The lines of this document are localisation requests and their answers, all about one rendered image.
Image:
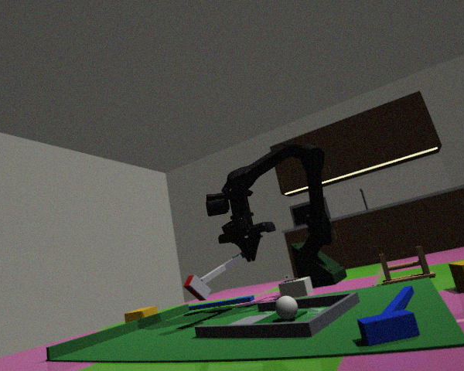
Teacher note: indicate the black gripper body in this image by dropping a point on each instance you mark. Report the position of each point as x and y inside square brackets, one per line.
[255, 230]

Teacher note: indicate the blue flat bar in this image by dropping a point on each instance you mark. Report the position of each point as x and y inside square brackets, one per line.
[223, 303]

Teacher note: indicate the green putting mat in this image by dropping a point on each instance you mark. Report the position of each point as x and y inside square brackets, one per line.
[174, 340]

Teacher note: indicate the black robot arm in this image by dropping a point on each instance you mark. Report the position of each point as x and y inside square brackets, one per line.
[241, 179]

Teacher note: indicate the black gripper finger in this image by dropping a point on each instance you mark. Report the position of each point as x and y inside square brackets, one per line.
[253, 243]
[242, 244]

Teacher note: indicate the white ball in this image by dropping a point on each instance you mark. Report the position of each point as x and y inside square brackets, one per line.
[286, 307]

